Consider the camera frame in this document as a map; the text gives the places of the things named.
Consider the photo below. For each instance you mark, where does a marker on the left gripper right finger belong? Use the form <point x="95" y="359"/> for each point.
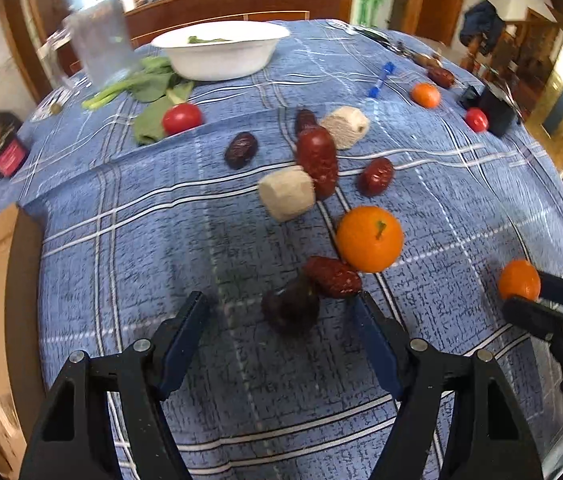
<point x="489" y="436"/>

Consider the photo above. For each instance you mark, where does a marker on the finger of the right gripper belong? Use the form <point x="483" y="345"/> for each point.
<point x="551" y="287"/>
<point x="541" y="322"/>

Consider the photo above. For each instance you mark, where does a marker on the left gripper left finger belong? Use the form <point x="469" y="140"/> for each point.
<point x="72" y="438"/>

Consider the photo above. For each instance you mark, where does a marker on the orange tangerine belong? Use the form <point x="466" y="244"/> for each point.
<point x="426" y="95"/>
<point x="519" y="278"/>
<point x="369" y="238"/>

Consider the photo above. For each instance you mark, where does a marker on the small red jujube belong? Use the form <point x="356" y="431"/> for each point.
<point x="376" y="177"/>

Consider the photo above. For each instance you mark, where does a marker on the dark purple plum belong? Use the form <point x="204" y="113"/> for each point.
<point x="293" y="309"/>

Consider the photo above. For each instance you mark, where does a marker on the beige yam chunk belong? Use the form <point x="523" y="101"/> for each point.
<point x="287" y="193"/>
<point x="347" y="125"/>

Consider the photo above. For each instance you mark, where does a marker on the dark wrinkled date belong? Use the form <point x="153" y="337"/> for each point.
<point x="241" y="150"/>

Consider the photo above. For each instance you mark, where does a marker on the cardboard tray box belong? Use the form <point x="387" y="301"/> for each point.
<point x="22" y="388"/>

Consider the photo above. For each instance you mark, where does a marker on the black cylindrical motor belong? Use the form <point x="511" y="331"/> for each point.
<point x="496" y="103"/>

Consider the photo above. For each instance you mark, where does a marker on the red tomato right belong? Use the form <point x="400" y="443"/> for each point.
<point x="476" y="120"/>

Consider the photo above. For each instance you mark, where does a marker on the wooden stair railing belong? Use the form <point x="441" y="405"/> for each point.
<point x="522" y="57"/>

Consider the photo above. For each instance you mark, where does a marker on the key bunch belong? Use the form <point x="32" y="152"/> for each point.
<point x="397" y="47"/>

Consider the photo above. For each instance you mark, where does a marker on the large red jujube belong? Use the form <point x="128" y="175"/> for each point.
<point x="316" y="153"/>

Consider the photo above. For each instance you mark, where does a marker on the blue marker pen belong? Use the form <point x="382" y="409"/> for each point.
<point x="387" y="71"/>

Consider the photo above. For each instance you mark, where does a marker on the dark jacket on railing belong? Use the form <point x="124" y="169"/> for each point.
<point x="482" y="21"/>

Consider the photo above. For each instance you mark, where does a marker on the blue plaid tablecloth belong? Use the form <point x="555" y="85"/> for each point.
<point x="129" y="232"/>

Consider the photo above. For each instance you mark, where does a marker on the dark jujube behind large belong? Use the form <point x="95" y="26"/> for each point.
<point x="304" y="119"/>

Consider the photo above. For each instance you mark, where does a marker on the dark jar pink label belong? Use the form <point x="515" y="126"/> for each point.
<point x="13" y="152"/>

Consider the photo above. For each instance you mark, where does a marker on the red tomato near greens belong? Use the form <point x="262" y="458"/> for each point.
<point x="180" y="118"/>

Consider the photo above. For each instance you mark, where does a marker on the green leafy vegetable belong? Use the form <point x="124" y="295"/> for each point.
<point x="157" y="86"/>

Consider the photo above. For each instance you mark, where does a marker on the clear plastic pitcher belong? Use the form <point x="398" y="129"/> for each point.
<point x="99" y="37"/>

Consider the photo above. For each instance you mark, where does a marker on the wooden counter cabinet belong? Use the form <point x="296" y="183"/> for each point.
<point x="19" y="18"/>

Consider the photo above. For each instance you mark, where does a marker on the white bowl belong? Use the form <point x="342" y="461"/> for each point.
<point x="221" y="50"/>

